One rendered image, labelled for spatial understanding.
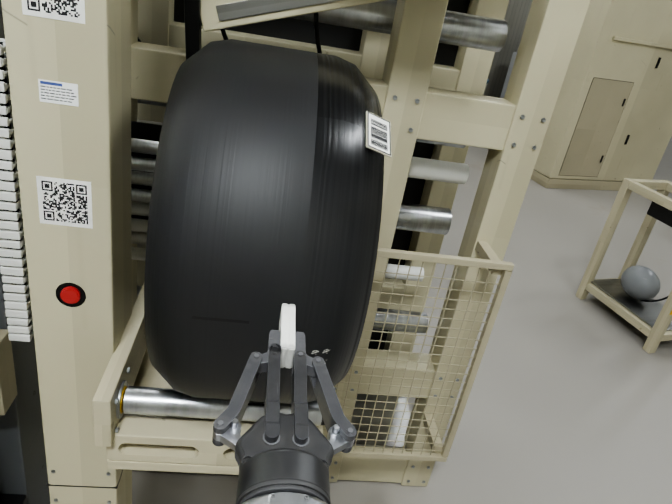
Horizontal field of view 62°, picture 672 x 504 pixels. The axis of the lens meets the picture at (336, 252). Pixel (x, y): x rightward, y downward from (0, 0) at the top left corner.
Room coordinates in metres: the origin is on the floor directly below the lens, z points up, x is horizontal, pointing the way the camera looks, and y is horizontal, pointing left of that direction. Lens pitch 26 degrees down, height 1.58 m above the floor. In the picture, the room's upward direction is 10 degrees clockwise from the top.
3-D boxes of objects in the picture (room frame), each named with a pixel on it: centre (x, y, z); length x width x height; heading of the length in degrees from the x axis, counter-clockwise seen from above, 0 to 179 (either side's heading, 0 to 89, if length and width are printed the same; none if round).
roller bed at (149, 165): (1.20, 0.45, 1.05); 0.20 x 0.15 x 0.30; 99
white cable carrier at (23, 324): (0.75, 0.49, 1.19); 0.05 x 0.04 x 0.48; 9
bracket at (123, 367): (0.83, 0.34, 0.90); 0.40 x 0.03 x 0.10; 9
